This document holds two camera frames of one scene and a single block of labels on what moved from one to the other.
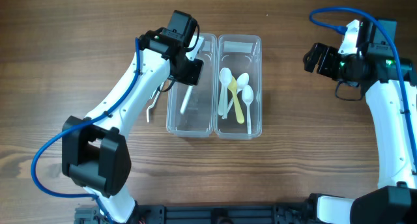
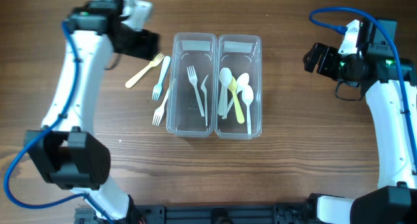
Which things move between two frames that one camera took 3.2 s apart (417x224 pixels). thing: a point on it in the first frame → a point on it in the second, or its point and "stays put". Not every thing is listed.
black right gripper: [326, 62] stays put
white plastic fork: [187, 95] → [193, 78]
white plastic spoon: [225, 78] stays put
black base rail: [300, 213] stays put
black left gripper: [192, 71] → [143, 45]
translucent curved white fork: [158, 90] → [204, 90]
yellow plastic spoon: [232, 86] stays put
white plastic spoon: [247, 96] stays put
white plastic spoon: [242, 83] stays put
